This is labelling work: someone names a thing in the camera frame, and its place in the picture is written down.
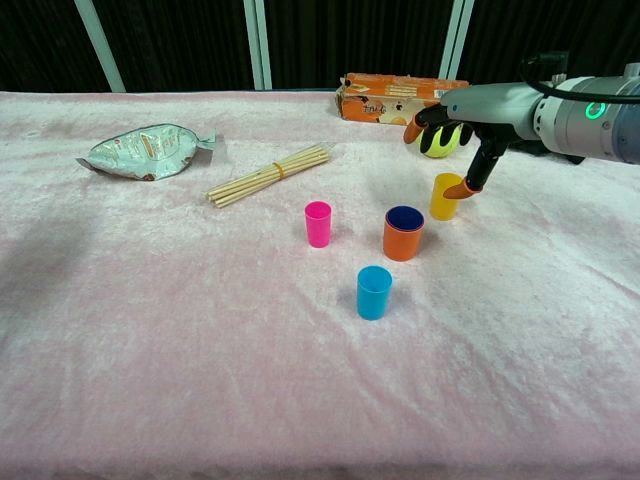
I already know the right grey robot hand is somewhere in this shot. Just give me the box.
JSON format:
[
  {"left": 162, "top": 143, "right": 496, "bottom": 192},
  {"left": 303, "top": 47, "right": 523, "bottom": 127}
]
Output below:
[{"left": 403, "top": 82, "right": 544, "bottom": 204}]

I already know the yellow plastic cup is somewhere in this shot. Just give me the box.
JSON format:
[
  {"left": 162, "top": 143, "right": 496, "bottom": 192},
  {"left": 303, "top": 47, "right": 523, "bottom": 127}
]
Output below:
[{"left": 430, "top": 172, "right": 466, "bottom": 221}]

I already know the dark blue plastic cup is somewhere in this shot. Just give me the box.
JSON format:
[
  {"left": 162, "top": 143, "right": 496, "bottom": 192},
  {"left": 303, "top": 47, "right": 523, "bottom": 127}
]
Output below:
[{"left": 387, "top": 205, "right": 425, "bottom": 234}]

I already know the light blue plastic cup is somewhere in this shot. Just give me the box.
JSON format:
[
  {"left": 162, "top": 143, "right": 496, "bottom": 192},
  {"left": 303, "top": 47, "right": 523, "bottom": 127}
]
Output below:
[{"left": 356, "top": 265, "right": 393, "bottom": 321}]

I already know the orange plastic cup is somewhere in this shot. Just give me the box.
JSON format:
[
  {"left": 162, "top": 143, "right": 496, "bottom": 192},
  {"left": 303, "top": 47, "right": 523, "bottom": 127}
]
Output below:
[{"left": 382, "top": 207, "right": 426, "bottom": 262}]

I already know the pink plastic cup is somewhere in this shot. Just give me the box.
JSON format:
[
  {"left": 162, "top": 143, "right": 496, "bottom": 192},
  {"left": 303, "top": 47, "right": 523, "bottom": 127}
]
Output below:
[{"left": 304, "top": 200, "right": 332, "bottom": 249}]

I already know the yellow-green tennis ball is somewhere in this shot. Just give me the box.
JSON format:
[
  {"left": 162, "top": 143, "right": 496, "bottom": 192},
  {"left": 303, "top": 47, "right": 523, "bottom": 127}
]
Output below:
[{"left": 415, "top": 123, "right": 464, "bottom": 160}]

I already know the orange cardboard snack box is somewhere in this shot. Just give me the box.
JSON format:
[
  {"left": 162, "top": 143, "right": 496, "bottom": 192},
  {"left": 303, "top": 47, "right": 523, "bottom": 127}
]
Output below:
[{"left": 334, "top": 72, "right": 471, "bottom": 125}]

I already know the bundle of wooden sticks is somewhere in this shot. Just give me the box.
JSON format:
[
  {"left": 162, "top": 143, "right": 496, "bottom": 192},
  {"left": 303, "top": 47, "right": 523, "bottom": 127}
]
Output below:
[{"left": 205, "top": 143, "right": 331, "bottom": 209}]

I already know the silver foil snack bag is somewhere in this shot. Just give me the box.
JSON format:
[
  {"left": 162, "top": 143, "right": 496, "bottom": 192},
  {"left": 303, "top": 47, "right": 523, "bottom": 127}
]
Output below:
[{"left": 75, "top": 123, "right": 218, "bottom": 181}]

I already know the pink velvet table cloth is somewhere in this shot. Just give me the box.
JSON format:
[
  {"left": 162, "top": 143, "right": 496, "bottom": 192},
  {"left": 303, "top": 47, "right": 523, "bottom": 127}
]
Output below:
[{"left": 0, "top": 89, "right": 640, "bottom": 480}]

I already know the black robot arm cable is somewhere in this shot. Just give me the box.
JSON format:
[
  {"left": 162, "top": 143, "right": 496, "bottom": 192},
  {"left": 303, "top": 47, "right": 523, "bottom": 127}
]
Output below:
[{"left": 519, "top": 52, "right": 640, "bottom": 104}]

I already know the white partition post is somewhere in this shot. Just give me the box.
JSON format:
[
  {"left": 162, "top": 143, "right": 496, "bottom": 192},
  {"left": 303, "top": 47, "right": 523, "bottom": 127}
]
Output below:
[
  {"left": 438, "top": 0, "right": 476, "bottom": 82},
  {"left": 243, "top": 0, "right": 274, "bottom": 91},
  {"left": 73, "top": 0, "right": 126, "bottom": 94}
]

